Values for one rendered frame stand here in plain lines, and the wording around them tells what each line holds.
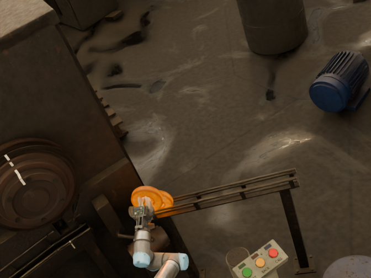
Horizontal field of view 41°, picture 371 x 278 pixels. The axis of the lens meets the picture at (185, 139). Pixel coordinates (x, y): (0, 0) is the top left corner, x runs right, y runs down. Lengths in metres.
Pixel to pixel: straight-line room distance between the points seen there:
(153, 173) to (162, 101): 0.94
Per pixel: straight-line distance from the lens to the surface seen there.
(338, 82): 3.66
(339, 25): 4.90
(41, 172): 2.27
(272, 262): 2.32
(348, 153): 3.55
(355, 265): 2.46
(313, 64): 4.43
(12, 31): 2.25
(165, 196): 2.53
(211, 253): 3.18
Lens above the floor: 2.48
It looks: 38 degrees down
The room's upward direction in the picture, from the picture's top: 23 degrees counter-clockwise
